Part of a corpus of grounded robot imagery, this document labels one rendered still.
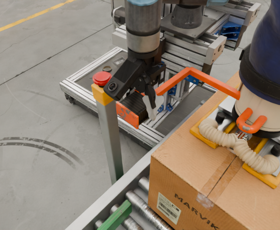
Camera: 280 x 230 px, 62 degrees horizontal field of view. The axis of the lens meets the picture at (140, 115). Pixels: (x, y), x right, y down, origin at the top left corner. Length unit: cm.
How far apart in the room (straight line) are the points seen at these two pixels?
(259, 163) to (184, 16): 74
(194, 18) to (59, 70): 191
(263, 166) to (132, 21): 48
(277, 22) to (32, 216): 166
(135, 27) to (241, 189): 51
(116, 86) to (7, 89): 225
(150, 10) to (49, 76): 230
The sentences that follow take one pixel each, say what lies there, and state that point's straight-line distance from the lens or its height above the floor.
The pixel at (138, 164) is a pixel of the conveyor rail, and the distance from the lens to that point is 112.
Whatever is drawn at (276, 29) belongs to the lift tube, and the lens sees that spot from 61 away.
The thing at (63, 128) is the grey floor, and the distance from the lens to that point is 213.
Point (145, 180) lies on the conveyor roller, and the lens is 114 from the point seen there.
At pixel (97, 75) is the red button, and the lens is 87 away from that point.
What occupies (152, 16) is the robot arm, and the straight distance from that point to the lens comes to 49.
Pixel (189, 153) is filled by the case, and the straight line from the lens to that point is 75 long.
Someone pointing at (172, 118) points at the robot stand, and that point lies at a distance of 183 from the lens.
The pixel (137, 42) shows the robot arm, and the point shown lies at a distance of 51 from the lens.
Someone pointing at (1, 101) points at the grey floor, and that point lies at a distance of 261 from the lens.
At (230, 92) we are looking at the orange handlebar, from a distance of 77.
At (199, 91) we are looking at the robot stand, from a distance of 211.
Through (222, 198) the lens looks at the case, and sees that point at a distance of 70.
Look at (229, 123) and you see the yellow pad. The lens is 83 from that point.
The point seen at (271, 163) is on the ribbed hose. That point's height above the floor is 103.
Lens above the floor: 156
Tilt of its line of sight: 47 degrees down
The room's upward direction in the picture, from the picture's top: straight up
